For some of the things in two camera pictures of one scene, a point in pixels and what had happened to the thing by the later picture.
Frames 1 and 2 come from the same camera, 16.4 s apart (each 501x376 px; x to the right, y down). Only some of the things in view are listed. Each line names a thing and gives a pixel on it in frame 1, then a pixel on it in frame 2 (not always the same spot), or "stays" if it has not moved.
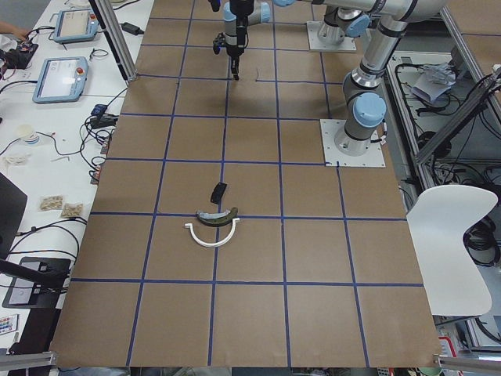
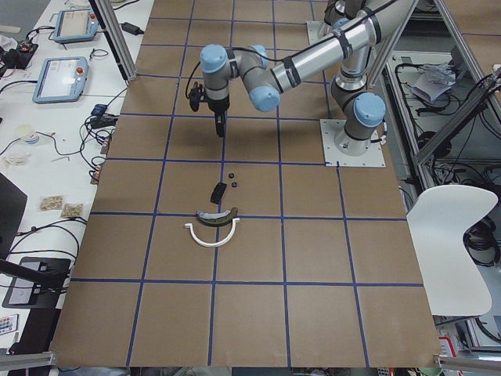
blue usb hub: x=99 y=110 stays
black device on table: x=24 y=294 stays
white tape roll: x=28 y=134 stays
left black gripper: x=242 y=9 to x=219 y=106
